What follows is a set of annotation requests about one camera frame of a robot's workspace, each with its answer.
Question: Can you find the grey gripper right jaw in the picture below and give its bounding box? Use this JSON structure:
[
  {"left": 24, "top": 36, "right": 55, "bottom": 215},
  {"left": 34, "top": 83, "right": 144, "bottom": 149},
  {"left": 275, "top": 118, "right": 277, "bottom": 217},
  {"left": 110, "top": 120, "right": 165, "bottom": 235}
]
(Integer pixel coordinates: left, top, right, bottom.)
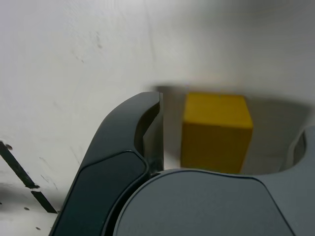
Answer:
[{"left": 112, "top": 125, "right": 315, "bottom": 236}]

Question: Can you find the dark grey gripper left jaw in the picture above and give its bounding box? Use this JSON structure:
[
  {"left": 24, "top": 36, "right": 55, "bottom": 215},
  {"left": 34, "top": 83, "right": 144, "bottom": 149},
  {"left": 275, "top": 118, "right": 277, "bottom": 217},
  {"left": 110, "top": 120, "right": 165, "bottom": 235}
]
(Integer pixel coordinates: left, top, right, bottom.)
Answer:
[{"left": 50, "top": 91, "right": 165, "bottom": 236}]

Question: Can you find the yellow cube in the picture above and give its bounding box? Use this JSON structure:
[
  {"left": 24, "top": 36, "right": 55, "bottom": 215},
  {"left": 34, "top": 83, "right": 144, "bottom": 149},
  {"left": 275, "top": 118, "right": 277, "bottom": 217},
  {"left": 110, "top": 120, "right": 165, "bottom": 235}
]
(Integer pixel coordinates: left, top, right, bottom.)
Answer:
[{"left": 181, "top": 92, "right": 254, "bottom": 175}]

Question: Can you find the black tape strip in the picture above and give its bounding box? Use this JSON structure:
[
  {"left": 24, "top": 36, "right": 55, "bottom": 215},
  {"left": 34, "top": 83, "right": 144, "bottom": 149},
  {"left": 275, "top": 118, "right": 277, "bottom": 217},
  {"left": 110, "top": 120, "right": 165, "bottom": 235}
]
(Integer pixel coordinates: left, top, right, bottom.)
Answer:
[{"left": 0, "top": 140, "right": 59, "bottom": 214}]

